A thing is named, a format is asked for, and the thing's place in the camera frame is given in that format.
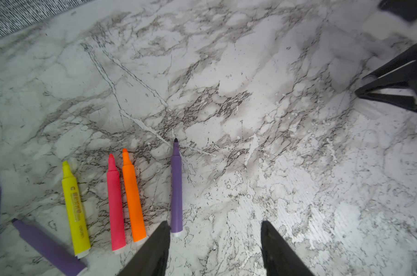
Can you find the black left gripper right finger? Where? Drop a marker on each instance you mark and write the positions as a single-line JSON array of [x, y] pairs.
[[278, 257]]

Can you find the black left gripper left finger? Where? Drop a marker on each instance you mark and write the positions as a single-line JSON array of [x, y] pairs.
[[151, 259]]

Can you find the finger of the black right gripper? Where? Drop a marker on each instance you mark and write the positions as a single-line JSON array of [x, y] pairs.
[[401, 72], [401, 101]]

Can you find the orange highlighter pen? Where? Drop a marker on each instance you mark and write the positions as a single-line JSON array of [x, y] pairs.
[[133, 200]]

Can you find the pink highlighter pen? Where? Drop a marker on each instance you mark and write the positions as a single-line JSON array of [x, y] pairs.
[[117, 223]]

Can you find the yellow highlighter pen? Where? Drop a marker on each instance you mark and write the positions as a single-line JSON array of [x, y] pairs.
[[75, 212]]

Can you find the purple highlighter pen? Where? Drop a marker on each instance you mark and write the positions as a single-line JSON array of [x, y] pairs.
[[177, 193]]

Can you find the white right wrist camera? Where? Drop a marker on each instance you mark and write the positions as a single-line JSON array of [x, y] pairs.
[[393, 17]]

